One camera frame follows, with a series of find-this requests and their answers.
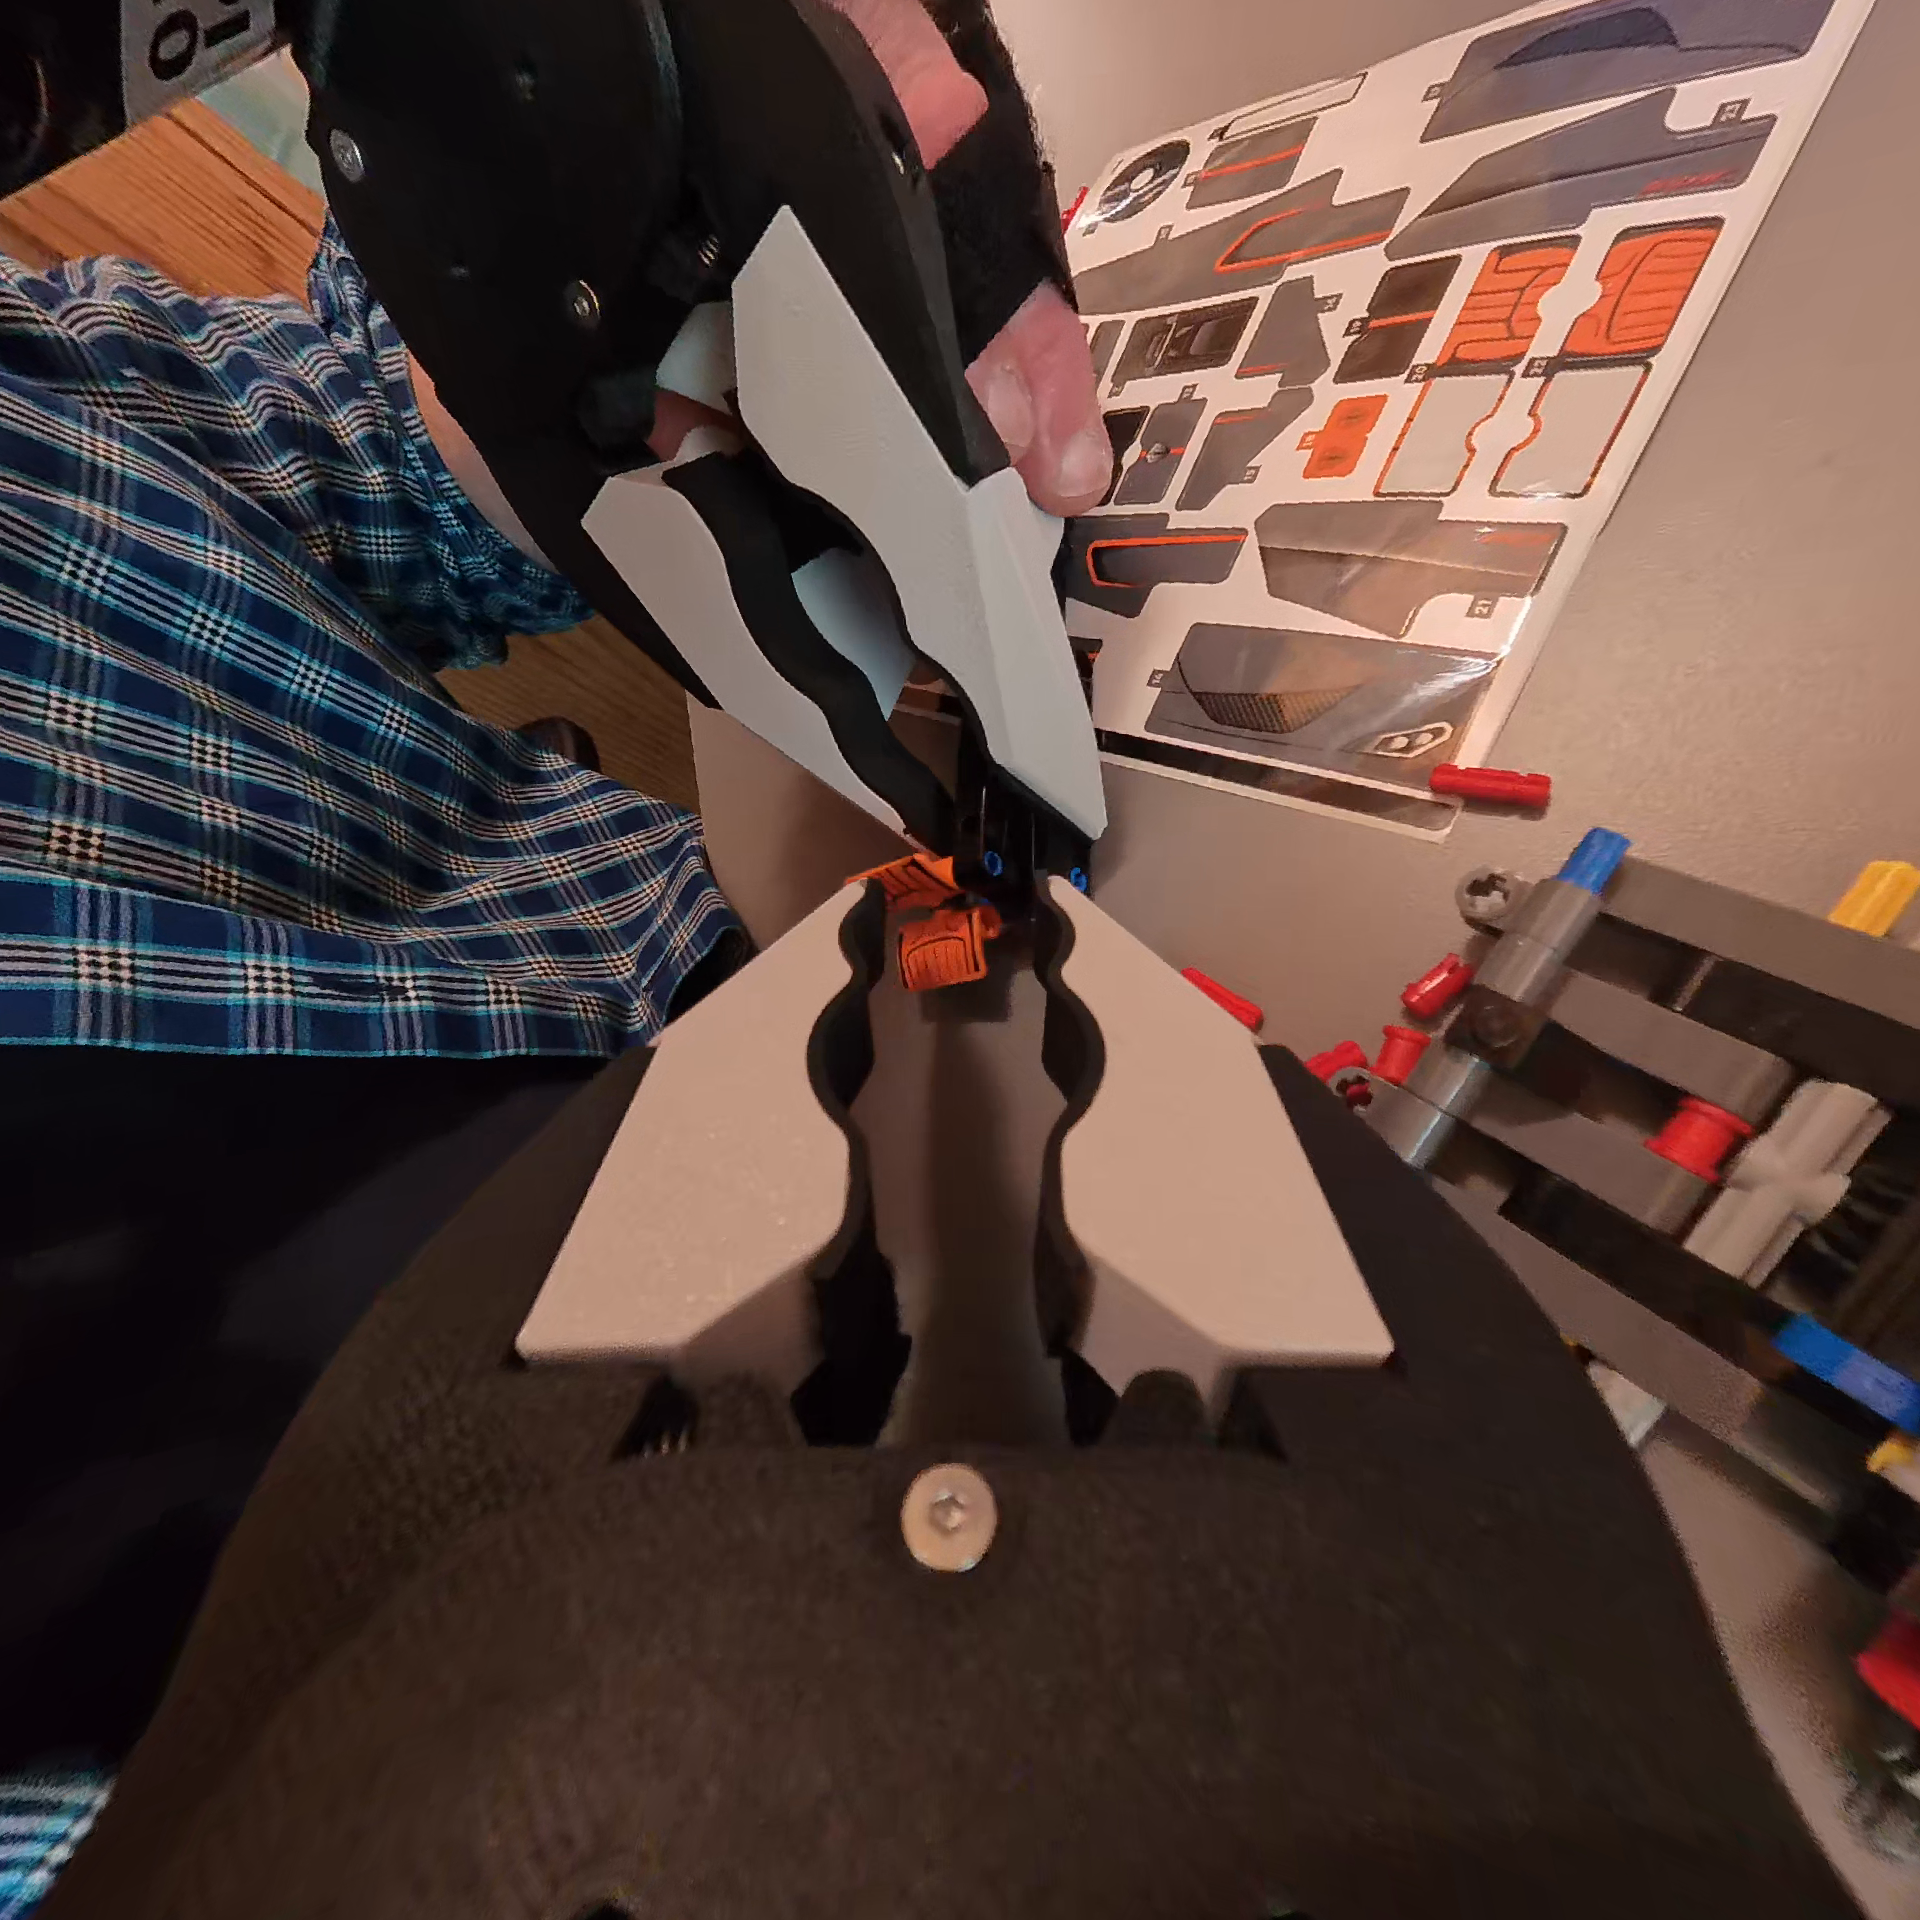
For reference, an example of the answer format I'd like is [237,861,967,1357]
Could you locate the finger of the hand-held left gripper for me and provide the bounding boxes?
[652,207,1112,839]
[582,420,951,846]

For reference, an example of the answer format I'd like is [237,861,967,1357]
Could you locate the scattered red lego pins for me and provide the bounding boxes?
[1177,760,1553,1113]

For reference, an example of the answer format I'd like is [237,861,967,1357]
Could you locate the person's plaid shirt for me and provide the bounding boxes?
[0,210,751,1057]

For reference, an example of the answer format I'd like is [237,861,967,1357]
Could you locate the lego sticker sheet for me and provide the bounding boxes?
[1055,0,1876,834]

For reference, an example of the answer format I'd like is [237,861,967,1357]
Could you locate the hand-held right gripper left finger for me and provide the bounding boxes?
[513,877,916,1449]

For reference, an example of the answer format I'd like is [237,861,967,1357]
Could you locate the black and orange lego assembly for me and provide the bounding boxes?
[848,703,1097,999]

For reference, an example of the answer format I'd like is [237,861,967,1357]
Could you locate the person's left hand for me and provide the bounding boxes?
[861,0,1114,519]

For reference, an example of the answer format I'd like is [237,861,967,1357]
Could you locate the grey lego chassis assembly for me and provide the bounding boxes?
[1350,825,1920,1847]

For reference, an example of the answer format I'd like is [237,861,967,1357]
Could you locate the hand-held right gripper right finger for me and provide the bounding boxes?
[1042,872,1401,1412]

